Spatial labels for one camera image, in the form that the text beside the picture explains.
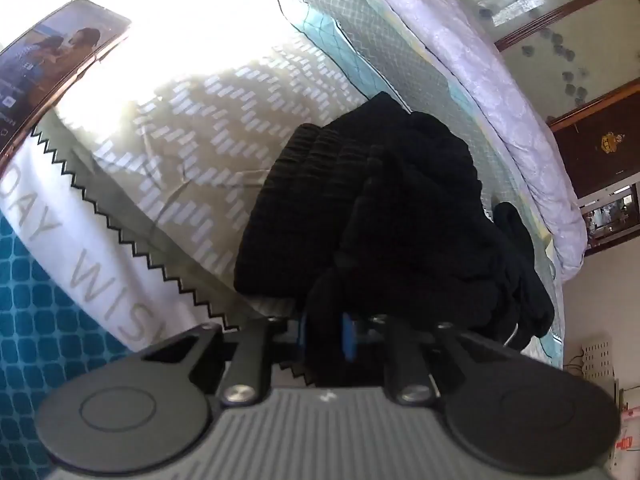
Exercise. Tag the glass door wardrobe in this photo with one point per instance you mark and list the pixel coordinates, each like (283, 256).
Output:
(560, 5)

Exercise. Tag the dark wooden cabinet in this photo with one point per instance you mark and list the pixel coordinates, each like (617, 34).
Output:
(600, 160)

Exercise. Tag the lavender floral quilt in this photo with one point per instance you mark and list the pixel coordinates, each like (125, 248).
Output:
(500, 85)

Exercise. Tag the white perforated basket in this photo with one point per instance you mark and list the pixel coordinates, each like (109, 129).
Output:
(595, 362)

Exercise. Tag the patterned teal bed sheet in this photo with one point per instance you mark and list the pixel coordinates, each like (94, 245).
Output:
(200, 135)

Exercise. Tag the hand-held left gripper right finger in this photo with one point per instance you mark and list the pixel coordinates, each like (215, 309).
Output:
(348, 338)

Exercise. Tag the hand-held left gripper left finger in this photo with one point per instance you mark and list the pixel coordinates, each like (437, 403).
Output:
(302, 334)

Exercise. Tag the smartphone in pink case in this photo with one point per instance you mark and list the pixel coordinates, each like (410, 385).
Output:
(45, 65)

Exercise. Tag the black fleece pants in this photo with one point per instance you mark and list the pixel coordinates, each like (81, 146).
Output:
(400, 200)

